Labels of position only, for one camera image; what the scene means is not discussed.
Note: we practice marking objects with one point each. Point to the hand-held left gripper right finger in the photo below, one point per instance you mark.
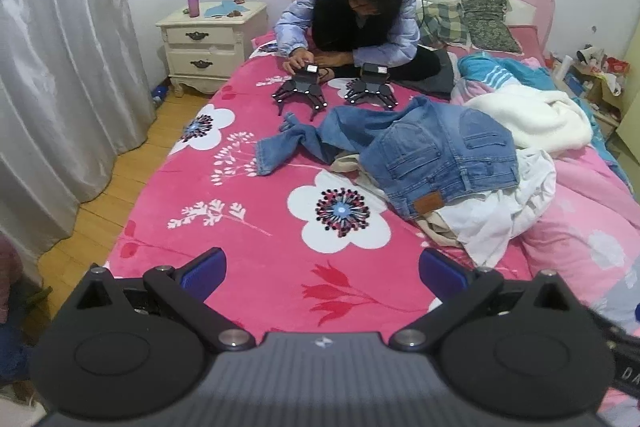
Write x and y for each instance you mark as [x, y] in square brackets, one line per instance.
[441, 273]

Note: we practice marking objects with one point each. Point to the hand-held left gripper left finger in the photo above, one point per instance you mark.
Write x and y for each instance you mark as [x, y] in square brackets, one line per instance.
[205, 273]

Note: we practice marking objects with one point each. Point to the blue denim jeans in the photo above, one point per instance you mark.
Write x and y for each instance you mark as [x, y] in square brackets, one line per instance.
[425, 157]

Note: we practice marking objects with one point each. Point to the pink floral blanket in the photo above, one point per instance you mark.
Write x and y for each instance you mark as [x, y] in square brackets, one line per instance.
[250, 257]

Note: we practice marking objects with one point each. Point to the white shirt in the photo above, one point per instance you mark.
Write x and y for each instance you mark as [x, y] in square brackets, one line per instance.
[500, 217]

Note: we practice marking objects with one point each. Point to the light pink quilt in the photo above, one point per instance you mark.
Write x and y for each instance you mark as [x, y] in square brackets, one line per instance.
[575, 207]

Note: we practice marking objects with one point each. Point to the blue bottle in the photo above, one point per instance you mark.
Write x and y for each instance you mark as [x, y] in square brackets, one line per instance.
[159, 94]

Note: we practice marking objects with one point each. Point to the white fluffy sweater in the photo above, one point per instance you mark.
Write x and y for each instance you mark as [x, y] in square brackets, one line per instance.
[540, 117]

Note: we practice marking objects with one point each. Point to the dark grey cloth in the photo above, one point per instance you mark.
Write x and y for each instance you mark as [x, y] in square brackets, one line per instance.
[440, 79]

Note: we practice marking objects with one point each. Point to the teal striped blanket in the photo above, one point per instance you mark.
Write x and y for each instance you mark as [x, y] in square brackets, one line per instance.
[505, 67]

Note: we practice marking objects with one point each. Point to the cluttered cream nightstand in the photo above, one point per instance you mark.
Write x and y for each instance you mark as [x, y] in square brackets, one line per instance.
[595, 112]

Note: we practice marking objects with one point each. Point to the cardboard box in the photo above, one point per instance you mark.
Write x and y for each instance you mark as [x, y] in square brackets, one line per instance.
[600, 87]

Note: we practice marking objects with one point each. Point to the green plaid pillow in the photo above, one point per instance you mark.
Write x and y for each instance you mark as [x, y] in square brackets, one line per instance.
[445, 24]

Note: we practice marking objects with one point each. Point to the pale yellow wardrobe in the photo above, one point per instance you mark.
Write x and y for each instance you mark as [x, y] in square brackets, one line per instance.
[632, 107]

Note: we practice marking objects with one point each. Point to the grey curtain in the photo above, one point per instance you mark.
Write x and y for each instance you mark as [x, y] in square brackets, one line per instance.
[60, 57]

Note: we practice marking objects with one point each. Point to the green floral pillow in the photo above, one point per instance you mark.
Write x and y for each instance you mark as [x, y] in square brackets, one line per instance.
[487, 17]

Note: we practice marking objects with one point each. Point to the blue paper sheet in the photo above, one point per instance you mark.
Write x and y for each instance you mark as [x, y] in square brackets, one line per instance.
[220, 10]

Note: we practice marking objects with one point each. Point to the purple cup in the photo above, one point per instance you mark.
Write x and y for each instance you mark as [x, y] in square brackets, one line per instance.
[193, 4]

